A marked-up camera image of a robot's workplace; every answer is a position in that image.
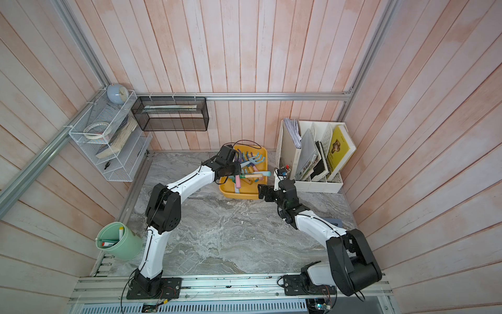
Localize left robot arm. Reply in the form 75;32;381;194
127;144;241;299

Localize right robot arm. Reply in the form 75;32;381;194
258;179;383;296

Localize yellow plastic storage box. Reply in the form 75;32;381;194
219;145;269;200

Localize bundle of pens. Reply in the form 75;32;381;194
275;165;291;180

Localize black tablet in organizer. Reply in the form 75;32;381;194
311;141;329;182

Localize grey folder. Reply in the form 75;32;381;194
295;128;319;181

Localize white plastic file organizer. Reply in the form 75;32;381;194
276;119;356;194

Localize white papers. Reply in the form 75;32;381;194
283;118;301;149

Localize yellow book with mushroom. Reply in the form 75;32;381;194
326;124;356;182

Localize wooden board on shelf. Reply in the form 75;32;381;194
96;117;137;159

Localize grey round clock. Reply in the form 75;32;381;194
107;84;129;105

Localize green plastic cup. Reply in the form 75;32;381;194
95;222;142;260

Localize roll of tape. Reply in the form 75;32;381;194
83;122;111;140

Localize light blue fork white handle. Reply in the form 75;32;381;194
241;153;265;167

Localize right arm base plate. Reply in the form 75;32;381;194
278;273;337;296

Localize black mesh wall basket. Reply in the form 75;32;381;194
132;96;210;132

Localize aluminium frame rail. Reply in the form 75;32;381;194
1;1;402;217

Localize white wire mesh shelf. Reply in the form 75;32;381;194
69;85;152;182

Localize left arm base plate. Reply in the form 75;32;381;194
125;277;182;300

